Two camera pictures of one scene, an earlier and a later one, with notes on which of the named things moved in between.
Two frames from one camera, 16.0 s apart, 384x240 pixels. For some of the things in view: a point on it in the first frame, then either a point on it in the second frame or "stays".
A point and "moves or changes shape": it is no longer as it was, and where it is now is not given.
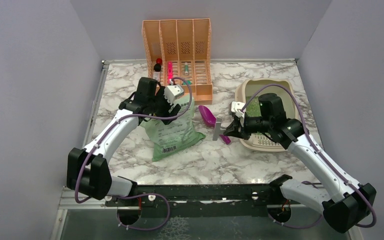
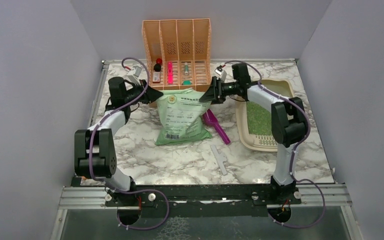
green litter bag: (179, 134) moves or changes shape
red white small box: (156, 76) stays
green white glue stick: (186, 68) stays
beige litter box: (247, 93) stays
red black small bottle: (157, 67) stays
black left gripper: (173, 112) -> (151, 95)
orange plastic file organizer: (179, 51) stays
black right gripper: (235, 129) -> (214, 93)
